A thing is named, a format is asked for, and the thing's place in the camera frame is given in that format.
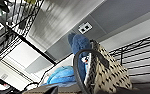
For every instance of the light blue plush turtle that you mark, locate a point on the light blue plush turtle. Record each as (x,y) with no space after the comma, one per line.
(62,75)

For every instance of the white wall socket plate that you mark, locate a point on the white wall socket plate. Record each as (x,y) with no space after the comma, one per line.
(82,30)
(88,25)

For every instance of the long grey wall band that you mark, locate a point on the long grey wall band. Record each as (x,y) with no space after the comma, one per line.
(101,20)

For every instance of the dark blue plush shark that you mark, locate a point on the dark blue plush shark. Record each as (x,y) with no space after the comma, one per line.
(79,43)

